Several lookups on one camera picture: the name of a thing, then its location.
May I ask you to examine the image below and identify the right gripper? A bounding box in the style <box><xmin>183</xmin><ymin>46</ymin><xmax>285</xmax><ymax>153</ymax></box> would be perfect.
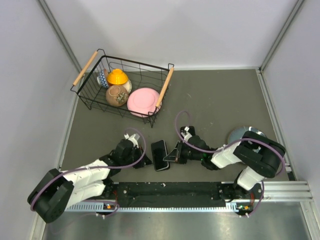
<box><xmin>164</xmin><ymin>140</ymin><xmax>204</xmax><ymax>164</ymax></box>

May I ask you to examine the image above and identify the left wooden basket handle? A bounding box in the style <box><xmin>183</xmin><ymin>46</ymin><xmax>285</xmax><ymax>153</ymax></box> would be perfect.
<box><xmin>72</xmin><ymin>50</ymin><xmax>98</xmax><ymax>87</ymax></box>

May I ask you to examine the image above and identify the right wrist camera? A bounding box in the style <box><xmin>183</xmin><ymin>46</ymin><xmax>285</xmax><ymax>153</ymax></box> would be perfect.
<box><xmin>180</xmin><ymin>126</ymin><xmax>193</xmax><ymax>142</ymax></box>

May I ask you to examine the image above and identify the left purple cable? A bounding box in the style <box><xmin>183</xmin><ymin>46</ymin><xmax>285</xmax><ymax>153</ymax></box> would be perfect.
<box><xmin>29</xmin><ymin>127</ymin><xmax>147</xmax><ymax>218</ymax></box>

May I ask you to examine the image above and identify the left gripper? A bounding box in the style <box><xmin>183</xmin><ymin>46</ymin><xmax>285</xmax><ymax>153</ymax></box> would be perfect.
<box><xmin>121</xmin><ymin>144</ymin><xmax>154</xmax><ymax>169</ymax></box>

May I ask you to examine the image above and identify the wooden basket handle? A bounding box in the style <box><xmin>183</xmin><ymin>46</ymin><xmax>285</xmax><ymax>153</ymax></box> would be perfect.
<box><xmin>155</xmin><ymin>67</ymin><xmax>175</xmax><ymax>109</ymax></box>
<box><xmin>72</xmin><ymin>50</ymin><xmax>98</xmax><ymax>87</ymax></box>

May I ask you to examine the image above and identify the cream bowl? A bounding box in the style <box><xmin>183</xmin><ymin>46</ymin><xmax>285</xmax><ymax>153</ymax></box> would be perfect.
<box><xmin>122</xmin><ymin>79</ymin><xmax>132</xmax><ymax>94</ymax></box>

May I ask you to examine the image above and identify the purple cable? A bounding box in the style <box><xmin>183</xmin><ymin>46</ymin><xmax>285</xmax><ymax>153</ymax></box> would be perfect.
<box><xmin>174</xmin><ymin>110</ymin><xmax>286</xmax><ymax>216</ymax></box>
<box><xmin>29</xmin><ymin>127</ymin><xmax>147</xmax><ymax>218</ymax></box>

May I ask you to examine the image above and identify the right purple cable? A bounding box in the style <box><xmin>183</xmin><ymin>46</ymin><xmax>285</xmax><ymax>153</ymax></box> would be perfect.
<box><xmin>174</xmin><ymin>110</ymin><xmax>286</xmax><ymax>216</ymax></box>

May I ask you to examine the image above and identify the blue ceramic plate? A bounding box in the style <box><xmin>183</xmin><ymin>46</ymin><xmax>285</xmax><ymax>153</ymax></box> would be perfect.
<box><xmin>226</xmin><ymin>125</ymin><xmax>266</xmax><ymax>145</ymax></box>

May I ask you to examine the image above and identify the black wire basket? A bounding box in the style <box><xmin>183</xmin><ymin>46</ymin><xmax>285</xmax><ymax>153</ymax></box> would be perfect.
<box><xmin>70</xmin><ymin>48</ymin><xmax>175</xmax><ymax>127</ymax></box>

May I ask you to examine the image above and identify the pink plate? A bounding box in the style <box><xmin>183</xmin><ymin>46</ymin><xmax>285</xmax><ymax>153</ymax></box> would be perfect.
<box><xmin>127</xmin><ymin>87</ymin><xmax>161</xmax><ymax>118</ymax></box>

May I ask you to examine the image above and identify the orange bowl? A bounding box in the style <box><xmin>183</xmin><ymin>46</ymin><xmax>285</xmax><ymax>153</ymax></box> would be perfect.
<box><xmin>106</xmin><ymin>68</ymin><xmax>129</xmax><ymax>85</ymax></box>

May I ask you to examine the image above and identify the right wooden basket handle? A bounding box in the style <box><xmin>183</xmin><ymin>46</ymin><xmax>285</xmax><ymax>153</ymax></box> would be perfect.
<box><xmin>155</xmin><ymin>67</ymin><xmax>175</xmax><ymax>109</ymax></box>

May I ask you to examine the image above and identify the blue white patterned cup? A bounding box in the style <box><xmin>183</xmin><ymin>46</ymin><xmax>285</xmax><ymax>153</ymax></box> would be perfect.
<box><xmin>97</xmin><ymin>68</ymin><xmax>109</xmax><ymax>89</ymax></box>

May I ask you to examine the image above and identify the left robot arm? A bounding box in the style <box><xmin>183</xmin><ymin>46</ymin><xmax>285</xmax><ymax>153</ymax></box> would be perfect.
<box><xmin>27</xmin><ymin>139</ymin><xmax>152</xmax><ymax>224</ymax></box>

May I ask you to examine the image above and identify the slotted cable duct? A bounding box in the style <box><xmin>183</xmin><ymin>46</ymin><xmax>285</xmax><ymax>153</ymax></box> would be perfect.
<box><xmin>67</xmin><ymin>201</ymin><xmax>242</xmax><ymax>213</ymax></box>

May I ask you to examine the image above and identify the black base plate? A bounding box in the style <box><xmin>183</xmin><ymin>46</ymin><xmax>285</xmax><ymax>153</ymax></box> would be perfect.
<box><xmin>115</xmin><ymin>182</ymin><xmax>232</xmax><ymax>208</ymax></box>

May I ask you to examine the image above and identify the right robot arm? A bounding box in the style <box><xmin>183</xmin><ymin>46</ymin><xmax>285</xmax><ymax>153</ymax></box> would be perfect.
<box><xmin>163</xmin><ymin>127</ymin><xmax>286</xmax><ymax>200</ymax></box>

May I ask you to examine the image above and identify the brown ceramic bowl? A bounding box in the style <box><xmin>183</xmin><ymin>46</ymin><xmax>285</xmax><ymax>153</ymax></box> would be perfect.
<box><xmin>105</xmin><ymin>85</ymin><xmax>129</xmax><ymax>107</ymax></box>

